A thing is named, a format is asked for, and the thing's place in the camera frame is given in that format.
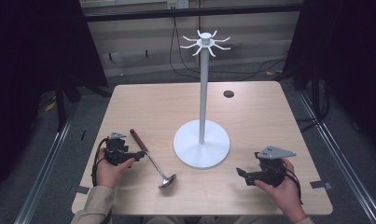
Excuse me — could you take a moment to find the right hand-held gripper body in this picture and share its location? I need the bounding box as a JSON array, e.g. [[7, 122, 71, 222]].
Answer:
[[253, 145, 298, 189]]

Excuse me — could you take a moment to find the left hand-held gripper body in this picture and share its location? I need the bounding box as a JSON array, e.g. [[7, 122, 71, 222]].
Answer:
[[104, 132, 137, 167]]

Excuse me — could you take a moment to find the person's left hand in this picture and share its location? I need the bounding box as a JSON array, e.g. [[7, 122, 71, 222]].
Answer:
[[94, 147, 136, 189]]

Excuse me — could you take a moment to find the person's right hand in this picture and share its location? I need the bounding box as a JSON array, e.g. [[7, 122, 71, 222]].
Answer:
[[253, 158, 309, 224]]

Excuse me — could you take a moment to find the grey tape strip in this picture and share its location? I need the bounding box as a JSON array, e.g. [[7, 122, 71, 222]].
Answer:
[[69, 185, 91, 195], [309, 179, 333, 190]]

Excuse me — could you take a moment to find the white hook stand rack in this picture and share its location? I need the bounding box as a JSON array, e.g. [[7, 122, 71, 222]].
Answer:
[[173, 29, 232, 171]]

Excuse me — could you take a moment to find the black curtain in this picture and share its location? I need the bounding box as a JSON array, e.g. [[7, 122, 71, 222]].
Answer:
[[282, 0, 376, 158], [0, 0, 109, 200]]

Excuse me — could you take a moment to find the black horizontal bar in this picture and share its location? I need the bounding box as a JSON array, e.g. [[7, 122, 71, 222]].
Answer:
[[82, 3, 303, 22]]

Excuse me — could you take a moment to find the steel ladle with wooden handle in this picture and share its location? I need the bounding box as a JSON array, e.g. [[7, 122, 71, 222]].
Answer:
[[129, 128, 177, 190]]

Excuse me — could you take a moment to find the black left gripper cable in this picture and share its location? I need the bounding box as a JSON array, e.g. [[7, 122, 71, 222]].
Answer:
[[91, 137, 110, 188]]

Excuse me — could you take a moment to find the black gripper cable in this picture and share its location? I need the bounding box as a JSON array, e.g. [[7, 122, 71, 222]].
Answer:
[[281, 159, 304, 205], [91, 137, 110, 188]]

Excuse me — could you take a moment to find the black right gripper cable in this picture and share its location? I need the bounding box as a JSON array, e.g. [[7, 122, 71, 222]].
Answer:
[[281, 159, 304, 205]]

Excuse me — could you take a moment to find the metal floor rail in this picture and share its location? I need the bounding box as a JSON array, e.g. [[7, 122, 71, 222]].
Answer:
[[297, 91, 376, 224], [13, 105, 79, 224]]

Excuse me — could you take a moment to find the white wall socket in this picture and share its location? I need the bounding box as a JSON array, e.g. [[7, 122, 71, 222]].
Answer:
[[166, 0, 189, 10]]

